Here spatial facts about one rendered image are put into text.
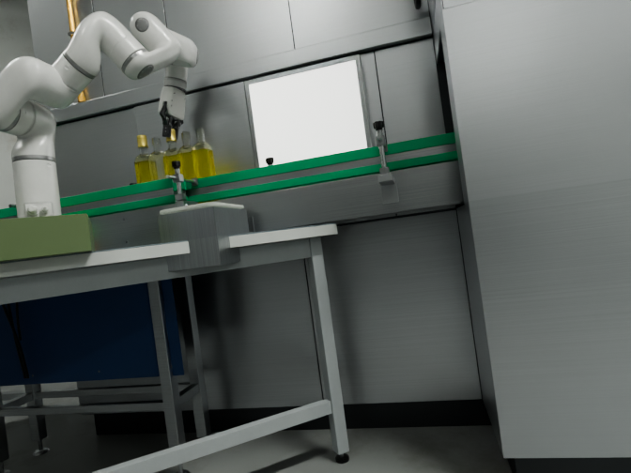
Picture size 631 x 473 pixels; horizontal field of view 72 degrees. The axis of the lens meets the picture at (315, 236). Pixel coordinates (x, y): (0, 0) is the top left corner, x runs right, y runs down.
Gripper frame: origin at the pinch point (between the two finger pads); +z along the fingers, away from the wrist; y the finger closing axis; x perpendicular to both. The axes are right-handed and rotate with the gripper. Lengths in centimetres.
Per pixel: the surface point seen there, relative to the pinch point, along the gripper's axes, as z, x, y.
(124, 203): 26.6, -5.6, 13.5
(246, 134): -3.5, 23.8, -11.6
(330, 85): -23, 53, -12
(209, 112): -10.7, 8.1, -11.7
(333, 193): 16, 63, 7
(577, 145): -1, 123, 24
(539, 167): 5, 116, 24
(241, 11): -49, 15, -15
